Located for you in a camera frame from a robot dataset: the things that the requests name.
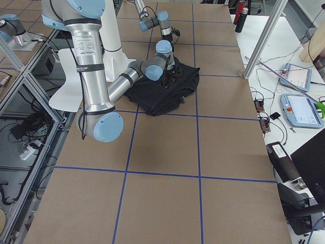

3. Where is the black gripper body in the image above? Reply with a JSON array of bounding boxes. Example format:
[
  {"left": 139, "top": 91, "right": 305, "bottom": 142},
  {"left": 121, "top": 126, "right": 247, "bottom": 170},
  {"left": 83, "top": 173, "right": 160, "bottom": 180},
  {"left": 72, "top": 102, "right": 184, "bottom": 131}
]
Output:
[
  {"left": 162, "top": 64, "right": 183, "bottom": 88},
  {"left": 162, "top": 27, "right": 181, "bottom": 46}
]

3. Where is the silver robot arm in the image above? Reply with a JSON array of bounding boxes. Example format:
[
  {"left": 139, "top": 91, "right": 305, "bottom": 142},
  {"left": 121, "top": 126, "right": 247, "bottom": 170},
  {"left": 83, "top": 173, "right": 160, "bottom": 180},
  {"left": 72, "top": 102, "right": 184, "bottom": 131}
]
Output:
[
  {"left": 133, "top": 0, "right": 180, "bottom": 48},
  {"left": 41, "top": 1, "right": 175, "bottom": 142}
]

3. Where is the far blue teach pendant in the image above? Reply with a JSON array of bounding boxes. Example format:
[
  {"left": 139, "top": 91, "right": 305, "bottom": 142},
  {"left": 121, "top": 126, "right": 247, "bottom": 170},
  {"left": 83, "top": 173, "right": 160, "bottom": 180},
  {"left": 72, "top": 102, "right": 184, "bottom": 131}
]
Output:
[{"left": 281, "top": 63, "right": 312, "bottom": 92}]

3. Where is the red water bottle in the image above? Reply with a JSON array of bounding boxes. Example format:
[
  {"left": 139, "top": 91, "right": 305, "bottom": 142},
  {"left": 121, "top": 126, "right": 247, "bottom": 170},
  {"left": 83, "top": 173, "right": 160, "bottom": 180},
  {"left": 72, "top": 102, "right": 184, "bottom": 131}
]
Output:
[{"left": 233, "top": 0, "right": 247, "bottom": 25}]

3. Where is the black printed t-shirt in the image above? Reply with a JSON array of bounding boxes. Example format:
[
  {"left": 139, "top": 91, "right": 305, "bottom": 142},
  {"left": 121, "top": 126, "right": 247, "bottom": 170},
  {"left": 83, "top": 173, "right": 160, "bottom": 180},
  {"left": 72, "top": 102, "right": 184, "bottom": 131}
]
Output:
[{"left": 124, "top": 58, "right": 200, "bottom": 116}]

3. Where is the aluminium frame rail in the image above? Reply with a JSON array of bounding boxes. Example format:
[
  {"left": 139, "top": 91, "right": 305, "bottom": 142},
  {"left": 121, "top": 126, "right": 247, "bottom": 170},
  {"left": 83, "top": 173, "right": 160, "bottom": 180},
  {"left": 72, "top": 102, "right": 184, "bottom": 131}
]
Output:
[{"left": 0, "top": 29, "right": 77, "bottom": 244}]

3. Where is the green handled grabber tool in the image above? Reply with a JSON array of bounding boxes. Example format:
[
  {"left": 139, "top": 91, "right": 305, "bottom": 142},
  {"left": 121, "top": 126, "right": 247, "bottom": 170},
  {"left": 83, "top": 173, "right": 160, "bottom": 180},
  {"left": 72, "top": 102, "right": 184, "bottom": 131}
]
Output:
[{"left": 258, "top": 60, "right": 324, "bottom": 119}]

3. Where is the blue teach pendant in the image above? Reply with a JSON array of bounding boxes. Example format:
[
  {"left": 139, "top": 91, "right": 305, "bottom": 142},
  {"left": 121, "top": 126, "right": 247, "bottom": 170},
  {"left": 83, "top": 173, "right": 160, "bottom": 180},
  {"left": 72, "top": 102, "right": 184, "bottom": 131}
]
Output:
[
  {"left": 280, "top": 94, "right": 324, "bottom": 129},
  {"left": 281, "top": 63, "right": 312, "bottom": 92}
]

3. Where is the black water bottle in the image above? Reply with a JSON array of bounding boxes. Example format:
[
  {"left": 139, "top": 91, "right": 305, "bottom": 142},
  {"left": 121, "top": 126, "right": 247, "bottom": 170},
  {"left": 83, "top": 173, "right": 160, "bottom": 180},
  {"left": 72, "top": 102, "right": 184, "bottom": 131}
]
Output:
[{"left": 235, "top": 8, "right": 248, "bottom": 33}]

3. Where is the white plastic chair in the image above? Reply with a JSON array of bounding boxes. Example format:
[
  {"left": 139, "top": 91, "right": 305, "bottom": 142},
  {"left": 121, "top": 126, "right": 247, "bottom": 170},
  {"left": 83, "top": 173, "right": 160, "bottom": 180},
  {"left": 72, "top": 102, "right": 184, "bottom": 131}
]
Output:
[{"left": 49, "top": 48, "right": 82, "bottom": 112}]

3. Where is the brown cylinder device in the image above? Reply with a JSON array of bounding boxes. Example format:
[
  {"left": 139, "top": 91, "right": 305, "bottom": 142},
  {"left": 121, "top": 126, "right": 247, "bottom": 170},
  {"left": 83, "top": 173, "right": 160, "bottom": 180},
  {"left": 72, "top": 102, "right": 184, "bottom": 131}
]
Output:
[{"left": 266, "top": 142, "right": 301, "bottom": 182}]

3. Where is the black monitor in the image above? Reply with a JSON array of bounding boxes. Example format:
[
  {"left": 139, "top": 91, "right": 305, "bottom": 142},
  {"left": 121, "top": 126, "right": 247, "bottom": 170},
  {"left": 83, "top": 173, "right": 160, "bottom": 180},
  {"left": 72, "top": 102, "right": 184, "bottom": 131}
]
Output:
[{"left": 291, "top": 130, "right": 324, "bottom": 203}]

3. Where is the aluminium frame post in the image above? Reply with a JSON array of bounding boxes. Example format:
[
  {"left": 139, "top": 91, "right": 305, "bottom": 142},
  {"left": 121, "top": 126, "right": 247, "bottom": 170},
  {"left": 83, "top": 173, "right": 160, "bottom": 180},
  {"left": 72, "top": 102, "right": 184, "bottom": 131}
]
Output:
[{"left": 243, "top": 0, "right": 288, "bottom": 79}]

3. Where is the brown paper table cover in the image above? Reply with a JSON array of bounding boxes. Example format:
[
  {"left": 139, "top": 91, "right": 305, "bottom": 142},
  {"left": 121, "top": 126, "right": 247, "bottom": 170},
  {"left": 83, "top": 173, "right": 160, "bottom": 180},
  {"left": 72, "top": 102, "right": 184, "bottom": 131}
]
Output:
[{"left": 25, "top": 3, "right": 291, "bottom": 243}]

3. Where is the near blue teach pendant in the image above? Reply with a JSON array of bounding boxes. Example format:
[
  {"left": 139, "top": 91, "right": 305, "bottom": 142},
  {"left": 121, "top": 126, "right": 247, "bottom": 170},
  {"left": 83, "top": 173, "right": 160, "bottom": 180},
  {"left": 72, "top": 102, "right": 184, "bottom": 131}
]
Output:
[{"left": 280, "top": 94, "right": 324, "bottom": 129}]

